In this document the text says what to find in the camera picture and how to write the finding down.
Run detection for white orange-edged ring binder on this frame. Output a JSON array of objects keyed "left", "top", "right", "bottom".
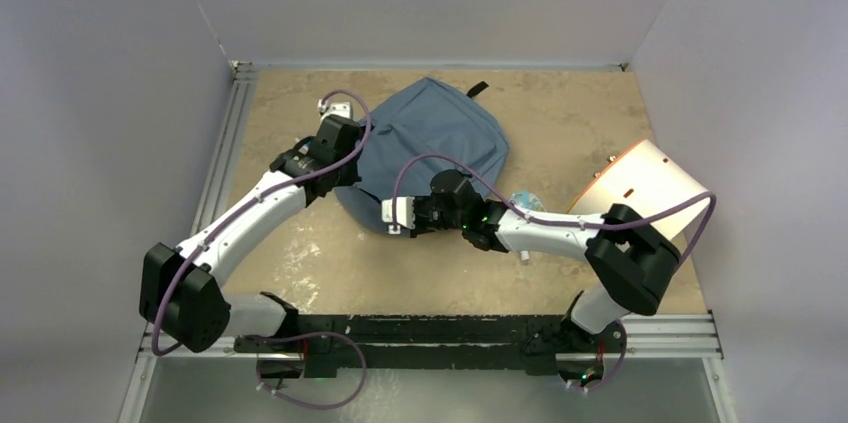
[{"left": 568, "top": 139, "right": 707, "bottom": 218}]

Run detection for light blue scissors blister pack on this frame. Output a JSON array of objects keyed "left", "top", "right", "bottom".
[{"left": 509, "top": 190, "right": 545, "bottom": 212}]

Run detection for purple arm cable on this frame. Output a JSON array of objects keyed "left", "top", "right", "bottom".
[
  {"left": 390, "top": 154, "right": 718, "bottom": 395},
  {"left": 150, "top": 89, "right": 374, "bottom": 412}
]

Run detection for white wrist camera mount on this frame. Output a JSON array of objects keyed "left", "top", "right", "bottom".
[
  {"left": 317, "top": 99, "right": 354, "bottom": 120},
  {"left": 381, "top": 196, "right": 416, "bottom": 235}
]

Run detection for blue fabric backpack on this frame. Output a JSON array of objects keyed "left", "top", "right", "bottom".
[{"left": 334, "top": 77, "right": 510, "bottom": 233}]

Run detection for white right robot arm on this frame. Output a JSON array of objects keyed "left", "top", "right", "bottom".
[{"left": 383, "top": 169, "right": 681, "bottom": 350}]

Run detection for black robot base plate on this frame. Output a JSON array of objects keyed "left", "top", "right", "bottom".
[{"left": 234, "top": 314, "right": 625, "bottom": 379}]

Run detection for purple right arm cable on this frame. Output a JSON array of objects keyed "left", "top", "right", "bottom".
[{"left": 390, "top": 154, "right": 718, "bottom": 395}]

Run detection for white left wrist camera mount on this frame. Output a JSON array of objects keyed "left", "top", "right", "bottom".
[{"left": 317, "top": 99, "right": 354, "bottom": 120}]

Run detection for aluminium frame rails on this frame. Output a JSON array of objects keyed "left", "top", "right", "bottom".
[{"left": 120, "top": 63, "right": 738, "bottom": 422}]

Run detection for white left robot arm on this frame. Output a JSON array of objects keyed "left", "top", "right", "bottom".
[{"left": 139, "top": 114, "right": 372, "bottom": 356}]

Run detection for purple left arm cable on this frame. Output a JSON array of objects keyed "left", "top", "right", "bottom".
[{"left": 150, "top": 89, "right": 374, "bottom": 412}]

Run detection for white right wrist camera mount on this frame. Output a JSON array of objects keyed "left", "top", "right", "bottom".
[{"left": 381, "top": 196, "right": 416, "bottom": 235}]

